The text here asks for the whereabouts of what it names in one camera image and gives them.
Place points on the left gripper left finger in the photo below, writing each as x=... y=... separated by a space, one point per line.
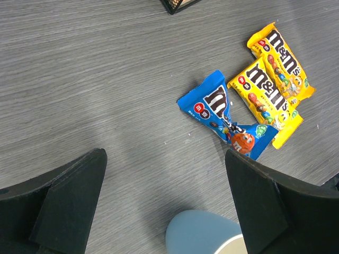
x=53 y=212

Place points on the yellow candy bag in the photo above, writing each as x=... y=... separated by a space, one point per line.
x=264 y=100
x=281 y=64

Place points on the twisted blue candy bag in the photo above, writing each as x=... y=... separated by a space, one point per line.
x=208 y=103

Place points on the black wire wooden shelf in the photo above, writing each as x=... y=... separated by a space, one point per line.
x=174 y=6

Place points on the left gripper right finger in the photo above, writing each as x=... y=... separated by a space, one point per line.
x=279 y=213

